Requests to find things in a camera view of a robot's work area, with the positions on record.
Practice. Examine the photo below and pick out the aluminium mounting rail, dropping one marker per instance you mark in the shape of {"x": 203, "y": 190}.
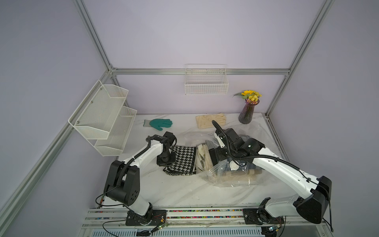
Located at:
{"x": 204, "y": 217}

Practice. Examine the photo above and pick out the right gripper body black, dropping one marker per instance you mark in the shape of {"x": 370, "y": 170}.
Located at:
{"x": 226, "y": 152}

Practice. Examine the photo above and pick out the yellow flower bouquet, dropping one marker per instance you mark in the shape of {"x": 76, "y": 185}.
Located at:
{"x": 249, "y": 96}

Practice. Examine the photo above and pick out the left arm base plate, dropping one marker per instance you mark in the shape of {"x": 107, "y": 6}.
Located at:
{"x": 145, "y": 217}

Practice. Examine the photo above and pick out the dark grey folded garment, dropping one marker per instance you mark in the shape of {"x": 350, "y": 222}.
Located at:
{"x": 220, "y": 160}

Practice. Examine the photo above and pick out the clear plastic vacuum bag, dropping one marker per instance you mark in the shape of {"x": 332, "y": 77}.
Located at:
{"x": 255, "y": 136}

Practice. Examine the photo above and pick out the black white houndstooth scarf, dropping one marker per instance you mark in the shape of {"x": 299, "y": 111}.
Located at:
{"x": 184, "y": 164}

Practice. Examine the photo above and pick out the beige leather gloves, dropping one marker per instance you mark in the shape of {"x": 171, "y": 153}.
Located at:
{"x": 205, "y": 121}

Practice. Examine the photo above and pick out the white wire wall basket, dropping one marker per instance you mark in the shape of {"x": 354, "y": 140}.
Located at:
{"x": 206, "y": 79}

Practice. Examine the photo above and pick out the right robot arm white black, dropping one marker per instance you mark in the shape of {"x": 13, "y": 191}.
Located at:
{"x": 313, "y": 194}

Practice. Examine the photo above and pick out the white vacuum bag valve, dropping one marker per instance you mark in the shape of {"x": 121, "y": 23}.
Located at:
{"x": 234, "y": 166}

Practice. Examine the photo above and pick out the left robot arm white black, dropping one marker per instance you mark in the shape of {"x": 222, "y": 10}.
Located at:
{"x": 123, "y": 180}

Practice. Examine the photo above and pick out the white mesh two-tier shelf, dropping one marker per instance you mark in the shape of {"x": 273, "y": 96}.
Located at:
{"x": 104, "y": 120}

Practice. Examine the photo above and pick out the cream knitted scarf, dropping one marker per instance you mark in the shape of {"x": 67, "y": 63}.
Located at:
{"x": 204, "y": 169}

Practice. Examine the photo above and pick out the purple glass vase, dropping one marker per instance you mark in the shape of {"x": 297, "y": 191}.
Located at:
{"x": 246, "y": 114}

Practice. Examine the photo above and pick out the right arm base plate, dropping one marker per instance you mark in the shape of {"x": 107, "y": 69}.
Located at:
{"x": 260, "y": 217}

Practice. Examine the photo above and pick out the green work glove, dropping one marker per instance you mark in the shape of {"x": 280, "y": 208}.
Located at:
{"x": 158, "y": 124}

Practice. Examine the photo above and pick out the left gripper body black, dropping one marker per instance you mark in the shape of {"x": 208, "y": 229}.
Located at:
{"x": 165, "y": 159}

